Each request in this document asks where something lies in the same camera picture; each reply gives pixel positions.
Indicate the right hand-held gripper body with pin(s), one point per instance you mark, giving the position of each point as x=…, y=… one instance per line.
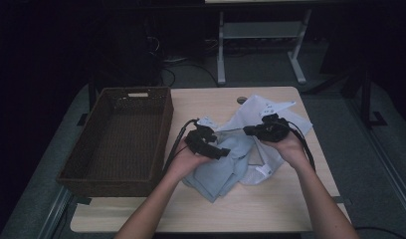
x=272, y=129

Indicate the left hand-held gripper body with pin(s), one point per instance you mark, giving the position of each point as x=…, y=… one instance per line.
x=201, y=139

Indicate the light blue cloth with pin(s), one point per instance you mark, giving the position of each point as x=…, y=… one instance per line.
x=250, y=113

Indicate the light blue garment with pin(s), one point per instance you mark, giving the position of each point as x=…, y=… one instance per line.
x=217, y=176

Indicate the person's right hand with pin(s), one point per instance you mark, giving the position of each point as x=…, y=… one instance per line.
x=292, y=149

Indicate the person's left hand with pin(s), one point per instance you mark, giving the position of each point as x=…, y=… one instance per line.
x=182, y=162

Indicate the white metal stand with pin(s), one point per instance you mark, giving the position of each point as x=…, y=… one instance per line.
x=220, y=49

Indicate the brown woven basket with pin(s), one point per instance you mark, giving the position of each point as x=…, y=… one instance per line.
x=118, y=149

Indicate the black metal stand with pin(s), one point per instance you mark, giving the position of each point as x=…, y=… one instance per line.
x=366, y=99

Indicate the grey tape strip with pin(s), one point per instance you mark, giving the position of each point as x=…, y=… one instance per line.
x=343, y=200

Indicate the dark tape strip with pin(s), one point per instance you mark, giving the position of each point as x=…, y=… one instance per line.
x=84, y=200

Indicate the metal floor rail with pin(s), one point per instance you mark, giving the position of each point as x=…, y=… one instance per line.
x=393, y=176
x=55, y=215

